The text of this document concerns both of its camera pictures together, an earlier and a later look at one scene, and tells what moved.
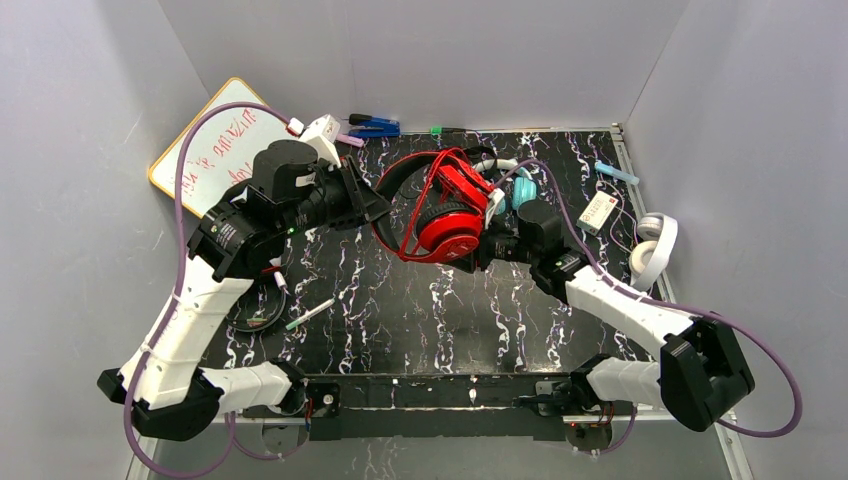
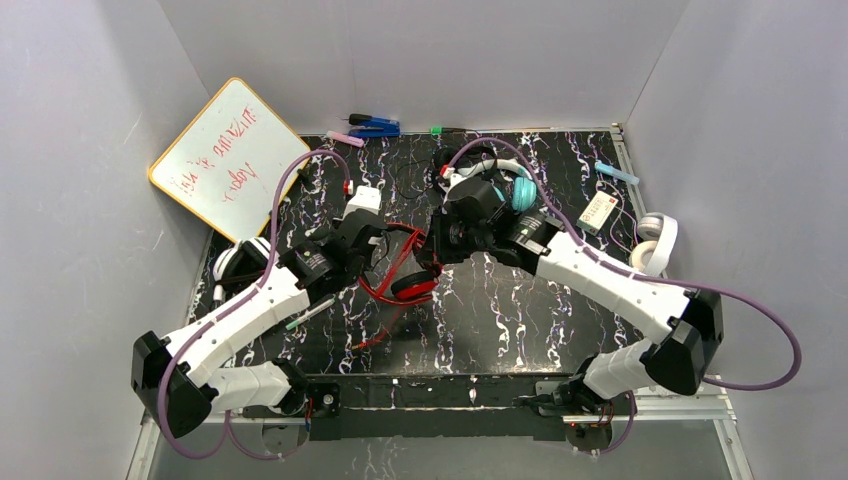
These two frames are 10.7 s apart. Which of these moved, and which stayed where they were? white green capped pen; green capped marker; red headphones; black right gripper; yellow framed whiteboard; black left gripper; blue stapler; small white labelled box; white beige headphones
Moved: black right gripper; black left gripper; red headphones
Stayed: white beige headphones; white green capped pen; green capped marker; blue stapler; yellow framed whiteboard; small white labelled box
